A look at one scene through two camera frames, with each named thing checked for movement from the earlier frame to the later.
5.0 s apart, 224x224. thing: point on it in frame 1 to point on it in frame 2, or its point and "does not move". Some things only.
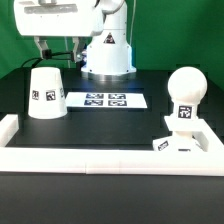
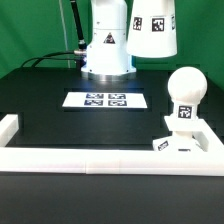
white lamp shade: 46,99 to 152,31
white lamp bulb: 187,86 does not move
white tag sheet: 135,100 does not move
